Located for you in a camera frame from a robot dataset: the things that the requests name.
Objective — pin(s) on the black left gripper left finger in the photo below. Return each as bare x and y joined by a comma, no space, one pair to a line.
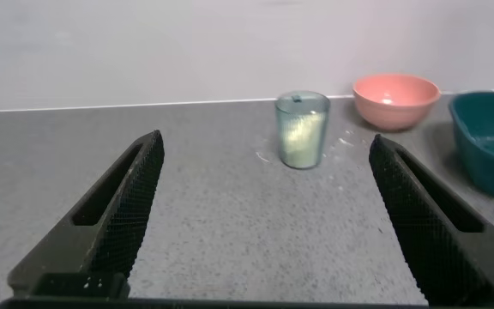
101,232

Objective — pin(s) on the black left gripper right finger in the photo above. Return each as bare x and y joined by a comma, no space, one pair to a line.
444,249

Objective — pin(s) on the translucent blue ribbed cup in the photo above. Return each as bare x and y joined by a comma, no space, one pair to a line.
302,137

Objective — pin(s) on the teal plastic tray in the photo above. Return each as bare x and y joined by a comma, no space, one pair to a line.
491,146

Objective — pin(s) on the pink bowl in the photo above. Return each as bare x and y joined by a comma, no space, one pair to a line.
395,103

